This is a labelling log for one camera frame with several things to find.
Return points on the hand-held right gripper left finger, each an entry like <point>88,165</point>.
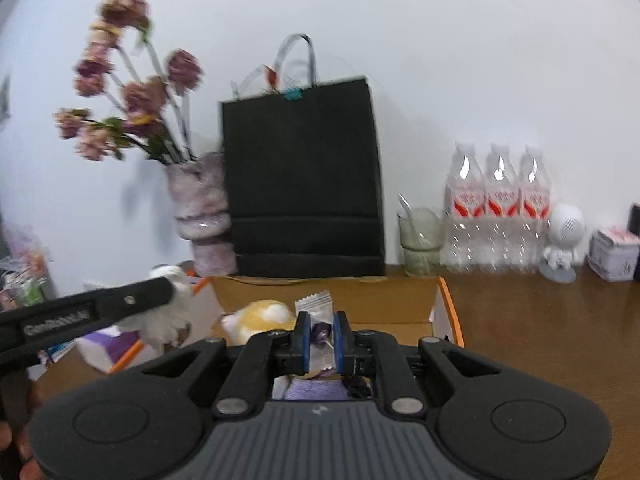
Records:
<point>302,345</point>

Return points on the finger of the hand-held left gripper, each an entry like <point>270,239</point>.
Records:
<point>130,299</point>

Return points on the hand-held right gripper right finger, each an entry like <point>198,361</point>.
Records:
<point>341,345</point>

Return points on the small clear candy packet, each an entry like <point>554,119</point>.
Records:
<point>312,305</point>

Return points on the purple knitted cloth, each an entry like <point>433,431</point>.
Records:
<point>315,390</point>

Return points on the yellow plush toy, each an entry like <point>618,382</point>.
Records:
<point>260,312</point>

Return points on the red cardboard box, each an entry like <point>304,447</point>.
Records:
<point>380,305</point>

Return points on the person's left hand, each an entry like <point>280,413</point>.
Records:
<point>27,452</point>

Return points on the purple tissue pack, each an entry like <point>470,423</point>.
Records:
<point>105,350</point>

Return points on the rack of small goods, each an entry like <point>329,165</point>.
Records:
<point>22,270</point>

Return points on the mottled purple ceramic vase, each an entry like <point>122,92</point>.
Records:
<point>205,210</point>

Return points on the glass cup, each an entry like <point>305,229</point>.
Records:
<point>422,240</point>

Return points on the white spoon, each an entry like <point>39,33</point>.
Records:
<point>407,210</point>

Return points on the black paper bag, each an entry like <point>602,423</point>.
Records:
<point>300,185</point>

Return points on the dried pink rose bouquet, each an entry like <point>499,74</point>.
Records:
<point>140,95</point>

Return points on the white robot figure speaker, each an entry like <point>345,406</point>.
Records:
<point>565,232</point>

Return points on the green binder clip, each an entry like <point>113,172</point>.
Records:
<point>292,94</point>

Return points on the dried rose bud stem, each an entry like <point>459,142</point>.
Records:
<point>270,76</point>

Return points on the white tin box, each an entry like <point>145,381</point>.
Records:
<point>612,255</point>

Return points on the slim black device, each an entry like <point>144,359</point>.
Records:
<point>636,220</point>

